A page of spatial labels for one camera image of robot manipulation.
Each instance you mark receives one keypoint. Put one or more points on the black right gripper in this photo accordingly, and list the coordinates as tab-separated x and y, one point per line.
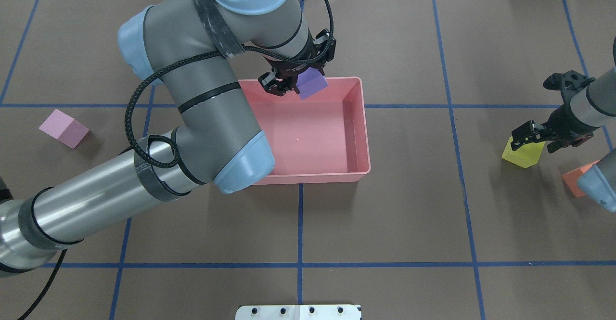
567	119

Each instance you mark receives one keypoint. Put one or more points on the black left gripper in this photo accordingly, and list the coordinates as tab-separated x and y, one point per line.
287	69

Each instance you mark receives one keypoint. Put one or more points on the purple foam block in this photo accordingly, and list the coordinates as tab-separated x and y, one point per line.
310	82

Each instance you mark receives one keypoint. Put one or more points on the yellow foam block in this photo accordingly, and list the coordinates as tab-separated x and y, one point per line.
524	157

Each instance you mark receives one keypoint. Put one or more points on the light pink foam block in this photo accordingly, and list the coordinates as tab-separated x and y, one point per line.
64	128

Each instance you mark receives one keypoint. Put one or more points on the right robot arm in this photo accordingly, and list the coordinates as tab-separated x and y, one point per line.
588	105

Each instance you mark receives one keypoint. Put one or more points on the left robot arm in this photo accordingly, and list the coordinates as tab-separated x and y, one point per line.
188	122

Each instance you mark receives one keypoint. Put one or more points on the pink plastic bin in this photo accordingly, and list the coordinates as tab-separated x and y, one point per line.
320	139

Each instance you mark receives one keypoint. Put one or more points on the orange foam block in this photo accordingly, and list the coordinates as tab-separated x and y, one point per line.
571	178

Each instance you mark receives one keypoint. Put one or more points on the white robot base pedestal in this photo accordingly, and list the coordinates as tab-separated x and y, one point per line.
300	312

